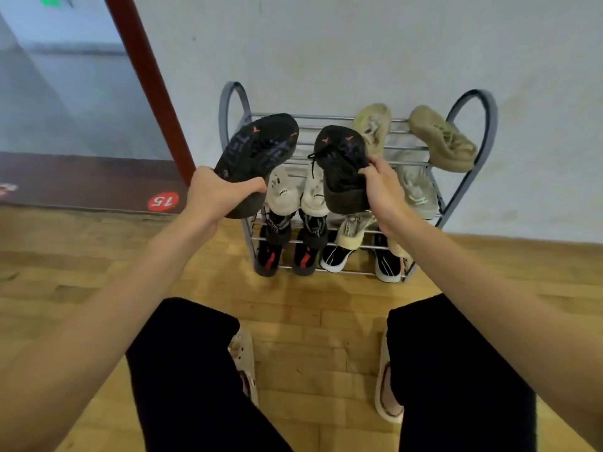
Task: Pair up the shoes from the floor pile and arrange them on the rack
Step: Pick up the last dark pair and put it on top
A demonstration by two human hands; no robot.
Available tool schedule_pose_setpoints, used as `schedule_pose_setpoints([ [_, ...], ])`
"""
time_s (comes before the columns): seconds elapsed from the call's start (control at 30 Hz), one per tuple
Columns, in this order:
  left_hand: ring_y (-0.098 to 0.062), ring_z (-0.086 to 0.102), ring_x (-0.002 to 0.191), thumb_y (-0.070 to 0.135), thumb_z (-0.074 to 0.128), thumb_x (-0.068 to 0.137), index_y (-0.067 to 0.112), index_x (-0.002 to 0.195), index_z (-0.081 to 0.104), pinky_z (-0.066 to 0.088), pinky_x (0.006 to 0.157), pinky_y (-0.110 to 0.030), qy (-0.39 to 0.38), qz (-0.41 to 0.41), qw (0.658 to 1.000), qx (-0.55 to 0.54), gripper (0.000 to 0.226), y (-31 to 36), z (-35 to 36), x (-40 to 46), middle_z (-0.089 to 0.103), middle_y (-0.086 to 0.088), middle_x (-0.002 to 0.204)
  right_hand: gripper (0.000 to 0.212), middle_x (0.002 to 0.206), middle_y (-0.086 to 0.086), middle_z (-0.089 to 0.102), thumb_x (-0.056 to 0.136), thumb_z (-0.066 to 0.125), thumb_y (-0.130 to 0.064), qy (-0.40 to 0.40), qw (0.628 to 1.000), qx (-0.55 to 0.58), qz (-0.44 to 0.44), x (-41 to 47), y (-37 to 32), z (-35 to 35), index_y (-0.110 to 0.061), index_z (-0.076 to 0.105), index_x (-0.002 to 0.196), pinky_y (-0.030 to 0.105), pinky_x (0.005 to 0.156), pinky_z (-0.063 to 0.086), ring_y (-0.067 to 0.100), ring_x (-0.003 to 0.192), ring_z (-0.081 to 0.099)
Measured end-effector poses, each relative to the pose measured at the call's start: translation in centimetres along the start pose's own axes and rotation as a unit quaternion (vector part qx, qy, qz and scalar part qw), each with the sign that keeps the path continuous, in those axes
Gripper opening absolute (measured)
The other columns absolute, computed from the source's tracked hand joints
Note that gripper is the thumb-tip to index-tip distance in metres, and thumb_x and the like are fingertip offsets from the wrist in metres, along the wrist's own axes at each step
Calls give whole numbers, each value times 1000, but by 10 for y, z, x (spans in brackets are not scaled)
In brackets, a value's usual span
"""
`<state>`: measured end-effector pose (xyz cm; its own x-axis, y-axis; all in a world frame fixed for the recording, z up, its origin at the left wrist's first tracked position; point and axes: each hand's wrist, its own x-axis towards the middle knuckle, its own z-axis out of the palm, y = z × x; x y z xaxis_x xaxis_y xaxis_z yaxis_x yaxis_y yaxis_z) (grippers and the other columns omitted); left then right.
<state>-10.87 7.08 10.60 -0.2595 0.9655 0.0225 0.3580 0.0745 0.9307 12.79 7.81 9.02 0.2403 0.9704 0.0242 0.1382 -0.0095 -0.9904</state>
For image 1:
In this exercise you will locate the person's right hand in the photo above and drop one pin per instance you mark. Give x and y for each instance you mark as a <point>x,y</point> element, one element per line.
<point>386,192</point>

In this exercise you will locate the person's left hand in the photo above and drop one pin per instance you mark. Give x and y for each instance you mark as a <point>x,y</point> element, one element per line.
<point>212,197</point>

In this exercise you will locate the dark grey laced shoe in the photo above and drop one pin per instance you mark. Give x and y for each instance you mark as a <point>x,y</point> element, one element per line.
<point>341,174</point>

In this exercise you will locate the beige chunky sneaker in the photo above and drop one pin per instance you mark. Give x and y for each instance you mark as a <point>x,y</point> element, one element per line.
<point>353,232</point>
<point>398,251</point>

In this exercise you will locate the black shoe with orange mark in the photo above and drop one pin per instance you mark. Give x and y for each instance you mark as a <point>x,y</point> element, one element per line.
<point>256,150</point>

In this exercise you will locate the tan knit sneaker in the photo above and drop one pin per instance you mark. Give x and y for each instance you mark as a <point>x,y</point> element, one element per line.
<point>374,127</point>
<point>443,141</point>

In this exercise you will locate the white green-tab sneaker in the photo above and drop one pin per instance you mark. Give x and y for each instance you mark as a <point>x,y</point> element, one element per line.
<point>282,192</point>
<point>314,195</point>

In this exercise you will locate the black grey strap sneaker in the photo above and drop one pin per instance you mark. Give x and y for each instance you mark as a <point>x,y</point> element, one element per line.
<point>279,225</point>
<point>313,228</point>

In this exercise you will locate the black green-striped sneaker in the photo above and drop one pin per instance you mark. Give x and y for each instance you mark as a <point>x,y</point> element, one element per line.
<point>335,258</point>
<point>388,268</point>

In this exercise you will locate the black red sneaker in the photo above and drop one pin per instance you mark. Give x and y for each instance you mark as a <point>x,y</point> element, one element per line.
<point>305,261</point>
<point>267,261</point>

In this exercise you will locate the grey metal shoe rack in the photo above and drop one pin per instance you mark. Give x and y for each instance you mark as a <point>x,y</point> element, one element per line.
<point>487,136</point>

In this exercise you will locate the person's right forearm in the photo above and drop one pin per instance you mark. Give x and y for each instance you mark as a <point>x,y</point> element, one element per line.
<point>509,315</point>

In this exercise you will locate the person's left forearm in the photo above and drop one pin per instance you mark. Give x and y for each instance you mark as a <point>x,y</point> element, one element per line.
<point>94,334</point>

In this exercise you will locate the person's black trousers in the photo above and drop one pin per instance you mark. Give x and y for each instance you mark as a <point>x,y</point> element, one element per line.
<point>188,371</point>

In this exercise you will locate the red round sticker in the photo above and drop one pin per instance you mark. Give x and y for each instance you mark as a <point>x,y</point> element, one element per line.
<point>163,202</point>

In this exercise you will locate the dark brown door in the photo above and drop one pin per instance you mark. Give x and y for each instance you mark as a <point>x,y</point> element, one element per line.
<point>70,178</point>

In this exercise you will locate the cream clog with flower charm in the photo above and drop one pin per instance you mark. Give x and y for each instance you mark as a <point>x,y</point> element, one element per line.
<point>245,357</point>

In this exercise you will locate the cream clog with pink charm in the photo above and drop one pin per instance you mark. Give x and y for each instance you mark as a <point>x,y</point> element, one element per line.
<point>384,371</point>

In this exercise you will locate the green lit sign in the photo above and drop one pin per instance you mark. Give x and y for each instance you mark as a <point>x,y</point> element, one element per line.
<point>54,0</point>

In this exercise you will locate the red door frame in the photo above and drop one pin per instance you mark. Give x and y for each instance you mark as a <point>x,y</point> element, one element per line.
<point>151,89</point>

